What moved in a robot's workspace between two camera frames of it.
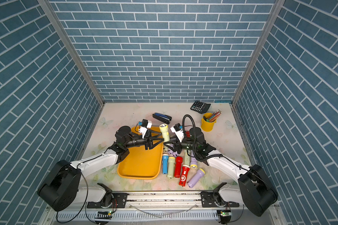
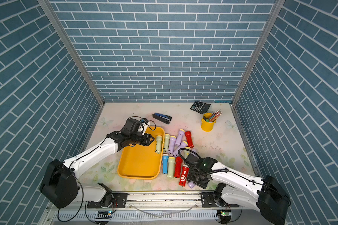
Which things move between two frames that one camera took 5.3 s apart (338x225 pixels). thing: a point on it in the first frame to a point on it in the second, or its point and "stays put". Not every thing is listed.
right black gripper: [177, 146] to [201, 183]
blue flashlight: [165, 163] stays put
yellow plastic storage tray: [141, 163] stays put
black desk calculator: [200, 107] stays put
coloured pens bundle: [215, 115] stays put
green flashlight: [164, 129] to [158, 144]
